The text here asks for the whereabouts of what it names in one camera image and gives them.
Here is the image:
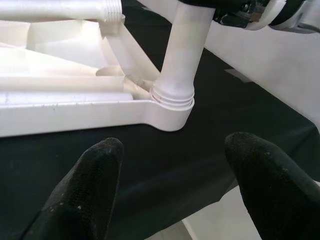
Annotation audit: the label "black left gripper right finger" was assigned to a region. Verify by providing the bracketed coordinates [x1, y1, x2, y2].
[224, 131, 320, 240]

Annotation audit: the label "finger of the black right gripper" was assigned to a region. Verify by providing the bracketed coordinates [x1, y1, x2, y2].
[177, 0, 219, 9]

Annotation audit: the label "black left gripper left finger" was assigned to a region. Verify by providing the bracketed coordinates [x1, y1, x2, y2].
[21, 136, 125, 240]

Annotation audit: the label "grey tape strip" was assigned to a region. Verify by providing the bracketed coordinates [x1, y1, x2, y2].
[224, 66, 254, 84]

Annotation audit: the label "white plastic table top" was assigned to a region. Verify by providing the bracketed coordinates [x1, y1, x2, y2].
[0, 14, 195, 138]

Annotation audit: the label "black floor mat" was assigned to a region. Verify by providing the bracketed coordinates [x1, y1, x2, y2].
[0, 0, 320, 240]

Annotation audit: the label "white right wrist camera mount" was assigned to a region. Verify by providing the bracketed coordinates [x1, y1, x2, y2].
[246, 0, 287, 31]

